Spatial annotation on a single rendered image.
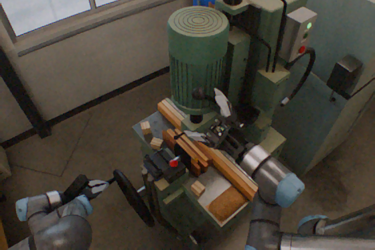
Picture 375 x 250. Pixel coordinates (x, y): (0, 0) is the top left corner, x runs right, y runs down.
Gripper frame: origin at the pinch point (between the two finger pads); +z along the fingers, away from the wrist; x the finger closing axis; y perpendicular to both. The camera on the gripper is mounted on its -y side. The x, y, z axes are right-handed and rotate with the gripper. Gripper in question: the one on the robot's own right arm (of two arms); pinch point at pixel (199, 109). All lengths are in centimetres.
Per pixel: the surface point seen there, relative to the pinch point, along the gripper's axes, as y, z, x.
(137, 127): -27, 36, 31
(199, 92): 9.2, -2.2, -5.3
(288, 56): -22.6, -3.2, -29.2
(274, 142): -67, -6, 2
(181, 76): 2.4, 10.1, -4.3
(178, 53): 8.7, 10.9, -9.6
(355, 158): -193, -41, -16
